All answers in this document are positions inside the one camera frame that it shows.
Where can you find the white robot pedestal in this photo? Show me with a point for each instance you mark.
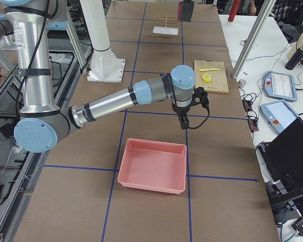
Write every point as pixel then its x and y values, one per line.
pixel 104 65

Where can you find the yellow lemon slice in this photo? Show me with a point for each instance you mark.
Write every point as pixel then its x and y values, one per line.
pixel 206 78

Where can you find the aluminium frame post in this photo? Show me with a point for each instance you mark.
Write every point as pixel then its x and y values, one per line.
pixel 250 41

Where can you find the red bottle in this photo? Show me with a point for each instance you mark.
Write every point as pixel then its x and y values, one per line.
pixel 234 10

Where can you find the teach pendant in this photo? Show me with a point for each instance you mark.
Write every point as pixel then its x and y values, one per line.
pixel 280 86
pixel 279 114

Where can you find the grey pink microfibre cloth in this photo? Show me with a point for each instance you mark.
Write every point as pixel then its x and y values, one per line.
pixel 185 11

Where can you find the wooden chopstick near tray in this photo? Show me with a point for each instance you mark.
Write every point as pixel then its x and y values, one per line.
pixel 169 17

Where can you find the bamboo cutting board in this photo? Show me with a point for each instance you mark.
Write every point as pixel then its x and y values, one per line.
pixel 219 82

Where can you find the black laptop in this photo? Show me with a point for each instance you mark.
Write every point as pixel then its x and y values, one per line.
pixel 284 155

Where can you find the white rectangular tray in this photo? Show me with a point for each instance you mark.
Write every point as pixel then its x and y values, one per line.
pixel 165 30

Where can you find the small metal cylinder weight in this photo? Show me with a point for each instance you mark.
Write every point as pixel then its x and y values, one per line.
pixel 241 83

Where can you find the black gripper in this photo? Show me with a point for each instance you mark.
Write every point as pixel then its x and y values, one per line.
pixel 181 110

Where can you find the teach pendant near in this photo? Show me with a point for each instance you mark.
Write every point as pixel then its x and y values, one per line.
pixel 279 114

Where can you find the yellow plastic knife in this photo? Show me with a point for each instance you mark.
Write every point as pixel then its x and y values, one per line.
pixel 209 69

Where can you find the orange black connector strip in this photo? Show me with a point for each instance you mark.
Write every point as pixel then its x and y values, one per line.
pixel 251 116

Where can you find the black water bottle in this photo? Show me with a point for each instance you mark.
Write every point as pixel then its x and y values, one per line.
pixel 296 58

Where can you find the teach pendant far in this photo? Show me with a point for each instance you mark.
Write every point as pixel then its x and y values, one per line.
pixel 280 86

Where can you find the pink plastic bin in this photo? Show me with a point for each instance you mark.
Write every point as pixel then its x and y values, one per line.
pixel 153 166

